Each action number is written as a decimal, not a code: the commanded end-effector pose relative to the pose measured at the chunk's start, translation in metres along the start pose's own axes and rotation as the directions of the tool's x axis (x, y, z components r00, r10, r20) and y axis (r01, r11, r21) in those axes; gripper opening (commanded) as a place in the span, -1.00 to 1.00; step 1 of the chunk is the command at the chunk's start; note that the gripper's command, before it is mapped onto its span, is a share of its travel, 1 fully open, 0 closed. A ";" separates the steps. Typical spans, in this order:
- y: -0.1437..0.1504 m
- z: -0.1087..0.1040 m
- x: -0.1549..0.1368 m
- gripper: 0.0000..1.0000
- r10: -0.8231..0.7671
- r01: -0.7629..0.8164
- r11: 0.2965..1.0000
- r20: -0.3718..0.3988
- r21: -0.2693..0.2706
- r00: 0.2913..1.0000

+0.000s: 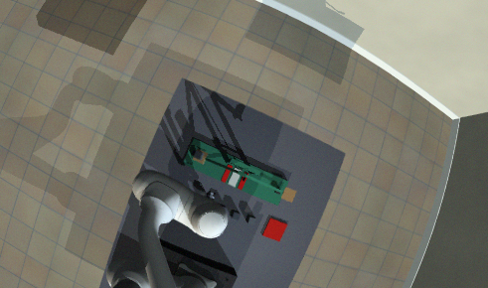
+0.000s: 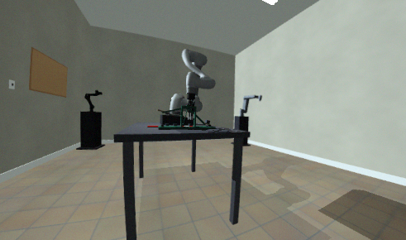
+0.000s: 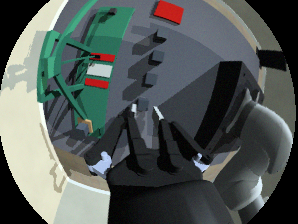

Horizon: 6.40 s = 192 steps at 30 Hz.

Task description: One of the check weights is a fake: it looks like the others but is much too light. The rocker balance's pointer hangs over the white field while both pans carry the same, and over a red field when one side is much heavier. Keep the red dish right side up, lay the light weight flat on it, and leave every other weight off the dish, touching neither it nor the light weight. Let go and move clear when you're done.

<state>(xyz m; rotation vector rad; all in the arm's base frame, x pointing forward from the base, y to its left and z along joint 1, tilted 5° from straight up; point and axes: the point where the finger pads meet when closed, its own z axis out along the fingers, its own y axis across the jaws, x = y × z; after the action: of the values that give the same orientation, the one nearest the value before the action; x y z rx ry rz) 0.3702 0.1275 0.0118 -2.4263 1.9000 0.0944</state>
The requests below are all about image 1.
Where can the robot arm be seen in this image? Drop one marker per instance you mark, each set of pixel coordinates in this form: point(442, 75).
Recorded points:
point(163, 198)

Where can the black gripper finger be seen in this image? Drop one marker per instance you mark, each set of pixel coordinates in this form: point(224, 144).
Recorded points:
point(210, 194)

